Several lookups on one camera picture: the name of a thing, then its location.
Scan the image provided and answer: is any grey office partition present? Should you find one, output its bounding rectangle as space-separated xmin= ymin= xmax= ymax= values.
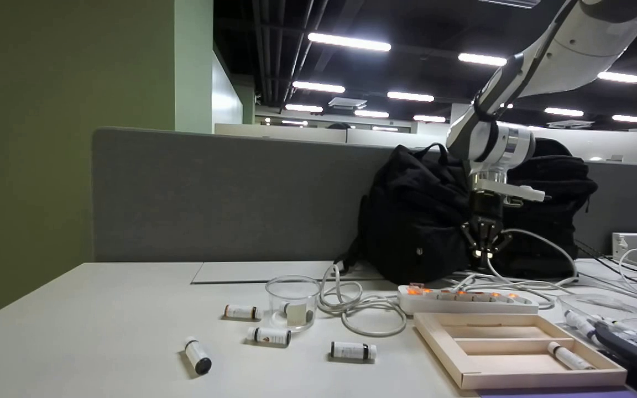
xmin=91 ymin=127 xmax=637 ymax=263

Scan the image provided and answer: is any white coiled power cable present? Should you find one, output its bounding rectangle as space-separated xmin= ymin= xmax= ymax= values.
xmin=265 ymin=229 xmax=637 ymax=340

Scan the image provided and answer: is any white multi-socket power strip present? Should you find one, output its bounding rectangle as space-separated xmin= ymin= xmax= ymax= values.
xmin=397 ymin=286 xmax=538 ymax=314

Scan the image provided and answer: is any white roll centre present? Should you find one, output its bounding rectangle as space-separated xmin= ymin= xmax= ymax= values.
xmin=250 ymin=328 xmax=292 ymax=347

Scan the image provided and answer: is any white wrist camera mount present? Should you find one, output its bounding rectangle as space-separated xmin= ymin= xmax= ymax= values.
xmin=469 ymin=122 xmax=543 ymax=201

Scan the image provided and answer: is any right black backpack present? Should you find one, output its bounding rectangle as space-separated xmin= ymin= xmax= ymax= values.
xmin=493 ymin=137 xmax=598 ymax=282

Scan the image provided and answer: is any left black backpack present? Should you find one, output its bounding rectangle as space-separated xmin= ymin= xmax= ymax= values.
xmin=338 ymin=145 xmax=470 ymax=286

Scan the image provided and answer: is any white roll front right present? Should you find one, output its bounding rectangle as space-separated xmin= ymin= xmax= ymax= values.
xmin=327 ymin=340 xmax=376 ymax=364

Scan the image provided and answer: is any clear plastic cup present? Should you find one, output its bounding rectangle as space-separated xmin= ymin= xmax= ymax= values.
xmin=265 ymin=274 xmax=318 ymax=328

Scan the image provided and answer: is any white roll front left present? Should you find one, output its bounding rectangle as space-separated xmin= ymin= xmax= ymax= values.
xmin=183 ymin=340 xmax=213 ymax=377

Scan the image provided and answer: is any black backpack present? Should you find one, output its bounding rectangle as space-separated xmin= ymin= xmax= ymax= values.
xmin=493 ymin=137 xmax=598 ymax=282
xmin=338 ymin=145 xmax=470 ymax=286

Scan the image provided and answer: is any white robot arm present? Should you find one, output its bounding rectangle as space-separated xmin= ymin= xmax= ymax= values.
xmin=447 ymin=0 xmax=637 ymax=261

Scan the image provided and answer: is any white roll near cable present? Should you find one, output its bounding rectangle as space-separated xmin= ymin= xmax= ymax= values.
xmin=284 ymin=304 xmax=313 ymax=326

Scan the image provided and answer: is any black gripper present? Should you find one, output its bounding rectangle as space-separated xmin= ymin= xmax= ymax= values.
xmin=460 ymin=192 xmax=512 ymax=260

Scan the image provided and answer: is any black tool front right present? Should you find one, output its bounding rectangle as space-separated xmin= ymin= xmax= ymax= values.
xmin=590 ymin=321 xmax=637 ymax=398

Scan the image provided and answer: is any wooden compartment tray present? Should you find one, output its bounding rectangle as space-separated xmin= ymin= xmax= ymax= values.
xmin=413 ymin=312 xmax=626 ymax=389

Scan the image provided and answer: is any white roll inside tray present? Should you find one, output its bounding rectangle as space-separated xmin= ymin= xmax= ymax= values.
xmin=549 ymin=343 xmax=590 ymax=369

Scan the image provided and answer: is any white roll far left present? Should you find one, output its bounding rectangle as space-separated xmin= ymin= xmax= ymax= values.
xmin=220 ymin=305 xmax=260 ymax=321

